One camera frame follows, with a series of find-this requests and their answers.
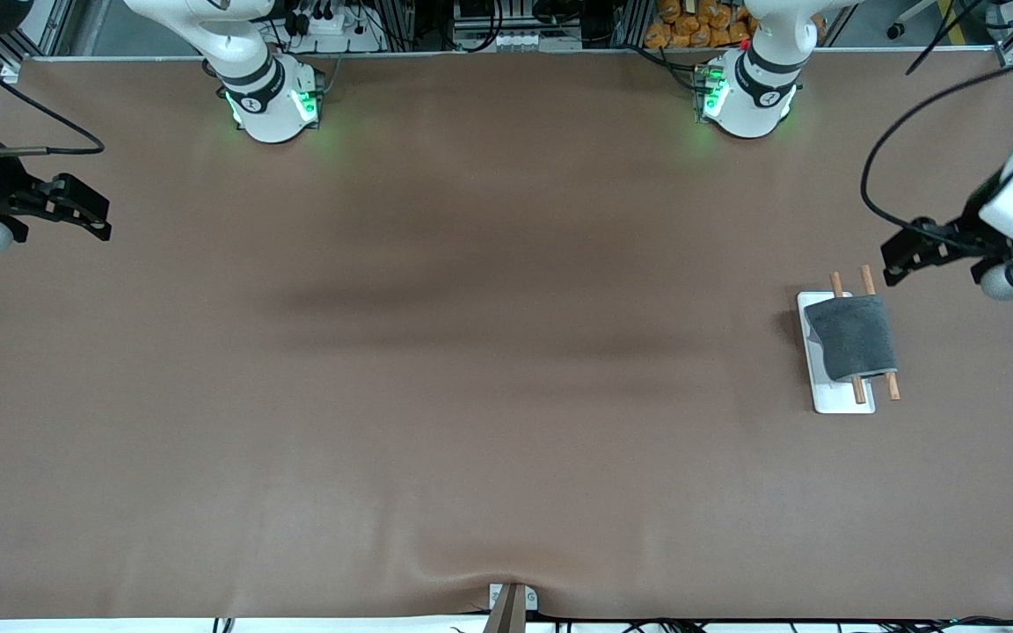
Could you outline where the dark grey towel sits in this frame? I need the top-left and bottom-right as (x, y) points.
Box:
(803, 295), (900, 385)

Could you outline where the white rack with wooden rods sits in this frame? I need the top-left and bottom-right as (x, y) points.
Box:
(797, 266), (901, 415)

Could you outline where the orange snack bags pile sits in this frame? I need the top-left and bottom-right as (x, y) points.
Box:
(645, 0), (758, 50)

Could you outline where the brown table cover mat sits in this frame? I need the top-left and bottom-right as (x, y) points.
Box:
(0, 48), (1013, 622)

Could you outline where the brown metal table clamp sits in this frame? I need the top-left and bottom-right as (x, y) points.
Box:
(488, 582), (539, 633)

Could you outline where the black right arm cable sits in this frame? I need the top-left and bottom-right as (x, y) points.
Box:
(0, 31), (106, 158)

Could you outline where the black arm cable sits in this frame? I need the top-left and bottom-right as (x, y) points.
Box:
(0, 31), (106, 158)
(860, 51), (1013, 235)

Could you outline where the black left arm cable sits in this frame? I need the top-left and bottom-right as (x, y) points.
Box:
(860, 51), (1013, 235)

